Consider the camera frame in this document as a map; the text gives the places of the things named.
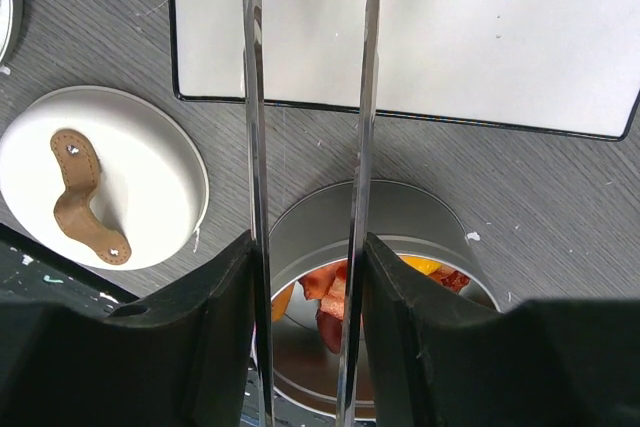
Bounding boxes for orange fried food piece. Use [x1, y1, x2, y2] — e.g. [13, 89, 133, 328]
[271, 283, 295, 322]

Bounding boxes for metal tongs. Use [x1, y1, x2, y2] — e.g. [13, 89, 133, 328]
[242, 0, 381, 426]

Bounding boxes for red white crab stick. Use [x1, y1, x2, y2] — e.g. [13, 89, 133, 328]
[299, 260, 348, 321]

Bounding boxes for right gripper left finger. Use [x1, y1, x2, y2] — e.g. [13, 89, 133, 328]
[1, 234, 254, 426]

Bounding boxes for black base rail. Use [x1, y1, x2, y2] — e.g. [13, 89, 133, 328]
[1, 225, 138, 317]

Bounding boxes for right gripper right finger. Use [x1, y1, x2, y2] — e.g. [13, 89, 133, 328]
[363, 236, 639, 426]

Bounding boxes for shallow round metal tin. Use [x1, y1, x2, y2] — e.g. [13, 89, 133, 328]
[270, 180, 499, 417]

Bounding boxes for white square plate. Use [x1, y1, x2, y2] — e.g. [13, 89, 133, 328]
[164, 0, 640, 143]

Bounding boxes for white lid with leather strap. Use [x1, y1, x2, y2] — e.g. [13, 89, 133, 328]
[1, 86, 209, 271]

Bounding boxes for yellow corn piece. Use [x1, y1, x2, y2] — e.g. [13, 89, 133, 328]
[401, 255, 441, 276]

